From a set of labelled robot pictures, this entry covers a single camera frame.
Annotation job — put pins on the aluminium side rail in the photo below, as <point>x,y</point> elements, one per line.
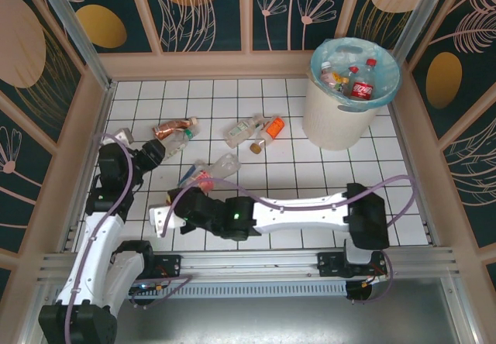
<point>407,146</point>
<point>105,104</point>

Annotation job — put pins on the orange label bottle brown cap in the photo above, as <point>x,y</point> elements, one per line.
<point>273,129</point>

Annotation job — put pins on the clear bottle red cap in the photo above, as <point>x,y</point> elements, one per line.
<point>353,69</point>
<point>204,183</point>

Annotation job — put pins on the light blue bin liner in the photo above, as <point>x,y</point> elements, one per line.
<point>391,80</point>

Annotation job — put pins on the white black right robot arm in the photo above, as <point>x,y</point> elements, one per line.
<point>302,216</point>

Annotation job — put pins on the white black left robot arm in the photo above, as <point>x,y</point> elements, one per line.
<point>93,251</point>

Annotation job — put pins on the grey metal sheet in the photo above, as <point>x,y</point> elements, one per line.
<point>252,320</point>

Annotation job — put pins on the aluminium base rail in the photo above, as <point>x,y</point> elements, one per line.
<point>248,262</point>

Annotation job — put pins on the crushed clear plastic bottle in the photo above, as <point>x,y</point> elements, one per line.
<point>224,166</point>

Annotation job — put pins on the copper label plastic bottle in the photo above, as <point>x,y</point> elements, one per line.
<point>170,128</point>

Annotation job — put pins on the clear bottle white green label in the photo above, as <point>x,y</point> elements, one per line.
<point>238,131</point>

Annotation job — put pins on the cream plastic waste bin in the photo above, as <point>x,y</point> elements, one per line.
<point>333,127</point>

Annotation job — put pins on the aluminium frame post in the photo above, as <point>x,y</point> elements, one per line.
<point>79,36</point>
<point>426,11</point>

